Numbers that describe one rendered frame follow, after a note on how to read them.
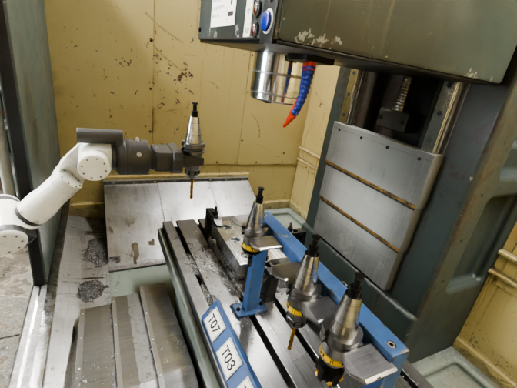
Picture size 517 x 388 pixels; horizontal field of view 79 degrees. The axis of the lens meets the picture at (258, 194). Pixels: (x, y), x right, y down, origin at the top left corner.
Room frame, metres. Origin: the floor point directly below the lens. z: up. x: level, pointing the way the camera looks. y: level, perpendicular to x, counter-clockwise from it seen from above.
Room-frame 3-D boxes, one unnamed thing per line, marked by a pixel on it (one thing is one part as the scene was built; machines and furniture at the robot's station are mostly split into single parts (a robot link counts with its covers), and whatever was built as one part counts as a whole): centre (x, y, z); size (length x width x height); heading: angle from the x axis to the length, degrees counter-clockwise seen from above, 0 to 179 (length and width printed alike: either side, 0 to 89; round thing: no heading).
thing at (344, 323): (0.38, -0.16, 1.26); 0.04 x 0.04 x 0.07
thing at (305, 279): (0.48, -0.11, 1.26); 0.04 x 0.04 x 0.07
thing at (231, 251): (1.02, -0.01, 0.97); 0.29 x 0.23 x 0.05; 29
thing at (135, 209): (1.50, 0.31, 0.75); 0.89 x 0.67 x 0.26; 119
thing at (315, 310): (0.43, -0.14, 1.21); 0.07 x 0.05 x 0.01; 119
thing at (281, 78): (0.93, -0.01, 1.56); 0.16 x 0.16 x 0.12
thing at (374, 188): (1.14, -0.40, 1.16); 0.48 x 0.05 x 0.51; 29
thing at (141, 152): (0.76, 0.28, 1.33); 0.13 x 0.12 x 0.10; 29
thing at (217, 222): (1.12, 0.16, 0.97); 0.13 x 0.03 x 0.15; 29
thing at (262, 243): (0.62, -0.03, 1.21); 0.07 x 0.05 x 0.01; 119
